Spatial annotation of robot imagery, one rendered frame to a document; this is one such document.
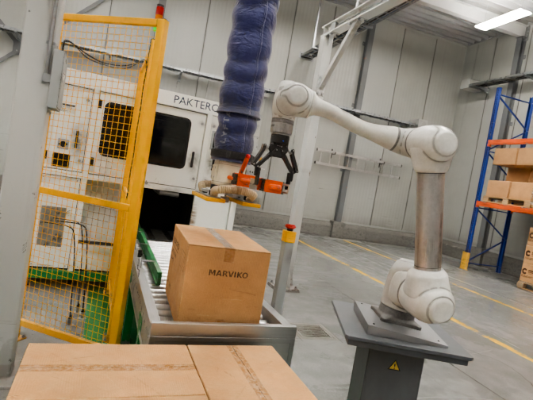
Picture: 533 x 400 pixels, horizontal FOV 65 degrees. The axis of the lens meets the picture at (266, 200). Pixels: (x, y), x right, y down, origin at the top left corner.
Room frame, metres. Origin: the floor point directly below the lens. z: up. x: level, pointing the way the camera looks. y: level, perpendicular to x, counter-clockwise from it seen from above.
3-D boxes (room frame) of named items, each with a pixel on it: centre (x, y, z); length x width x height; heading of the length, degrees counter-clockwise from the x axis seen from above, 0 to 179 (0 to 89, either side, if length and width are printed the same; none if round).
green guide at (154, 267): (3.23, 0.89, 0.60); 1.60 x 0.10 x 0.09; 22
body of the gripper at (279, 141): (1.71, -0.01, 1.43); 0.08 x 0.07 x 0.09; 112
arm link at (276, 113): (1.69, -0.01, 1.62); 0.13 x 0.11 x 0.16; 8
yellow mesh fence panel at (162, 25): (2.58, 1.12, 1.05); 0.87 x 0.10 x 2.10; 74
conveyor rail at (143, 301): (2.88, 0.81, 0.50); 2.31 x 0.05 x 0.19; 22
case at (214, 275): (2.24, 0.22, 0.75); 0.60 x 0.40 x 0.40; 19
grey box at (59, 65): (2.27, 1.20, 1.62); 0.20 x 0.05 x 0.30; 22
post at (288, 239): (2.63, -0.18, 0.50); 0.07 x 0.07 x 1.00; 22
